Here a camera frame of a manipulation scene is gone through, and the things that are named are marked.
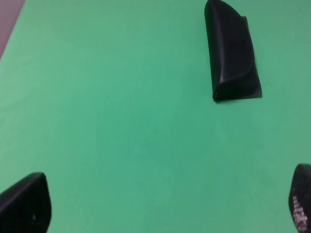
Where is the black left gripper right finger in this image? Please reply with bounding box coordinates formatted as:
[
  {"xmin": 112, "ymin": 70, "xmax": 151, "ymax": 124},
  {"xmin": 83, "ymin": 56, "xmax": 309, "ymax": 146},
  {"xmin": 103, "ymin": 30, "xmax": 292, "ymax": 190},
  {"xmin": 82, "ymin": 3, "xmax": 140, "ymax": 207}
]
[{"xmin": 288, "ymin": 164, "xmax": 311, "ymax": 233}]

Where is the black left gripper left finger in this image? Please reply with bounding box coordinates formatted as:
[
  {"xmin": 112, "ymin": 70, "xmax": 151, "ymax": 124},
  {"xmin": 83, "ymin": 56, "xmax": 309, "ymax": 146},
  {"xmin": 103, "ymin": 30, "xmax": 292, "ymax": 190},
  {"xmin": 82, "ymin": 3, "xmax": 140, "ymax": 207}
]
[{"xmin": 0, "ymin": 172, "xmax": 52, "ymax": 233}]

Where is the black glasses case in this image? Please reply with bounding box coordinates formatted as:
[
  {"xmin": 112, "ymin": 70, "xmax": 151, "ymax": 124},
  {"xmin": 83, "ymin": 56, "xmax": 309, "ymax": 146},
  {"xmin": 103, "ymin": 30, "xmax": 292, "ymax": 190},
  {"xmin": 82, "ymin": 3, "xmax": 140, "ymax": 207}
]
[{"xmin": 204, "ymin": 0, "xmax": 262, "ymax": 101}]

